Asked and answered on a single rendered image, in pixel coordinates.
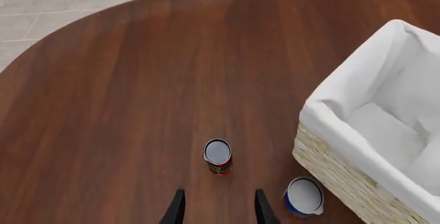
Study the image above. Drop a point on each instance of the red tomato sauce tin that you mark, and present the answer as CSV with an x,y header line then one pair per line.
x,y
218,155

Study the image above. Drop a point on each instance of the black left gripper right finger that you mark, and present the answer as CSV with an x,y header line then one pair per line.
x,y
265,209

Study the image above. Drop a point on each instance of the wicker basket with white liner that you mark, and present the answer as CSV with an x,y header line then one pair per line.
x,y
374,121

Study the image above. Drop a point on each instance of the blue tin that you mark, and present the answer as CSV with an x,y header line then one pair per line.
x,y
303,197

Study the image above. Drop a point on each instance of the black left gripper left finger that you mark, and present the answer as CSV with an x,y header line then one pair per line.
x,y
174,209

